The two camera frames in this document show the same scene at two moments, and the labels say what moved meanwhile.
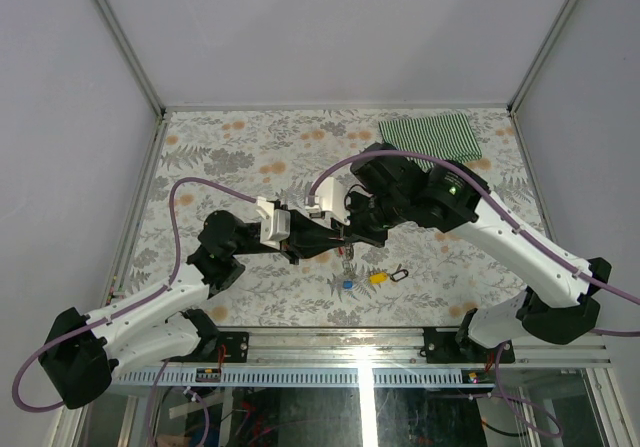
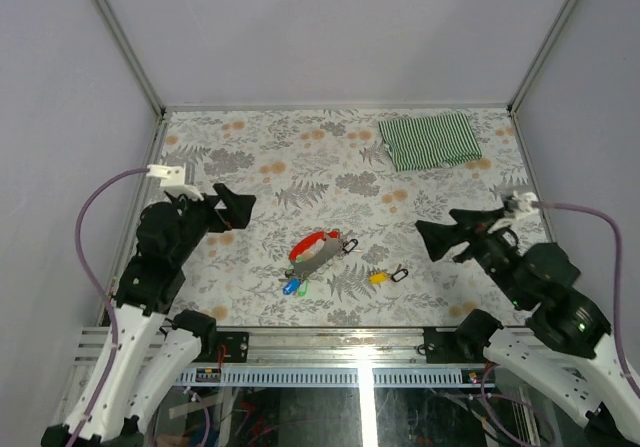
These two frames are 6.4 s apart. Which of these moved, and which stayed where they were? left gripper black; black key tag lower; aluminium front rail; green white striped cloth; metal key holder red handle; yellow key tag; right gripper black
Moved: left gripper black; metal key holder red handle; right gripper black
Stayed: black key tag lower; green white striped cloth; aluminium front rail; yellow key tag
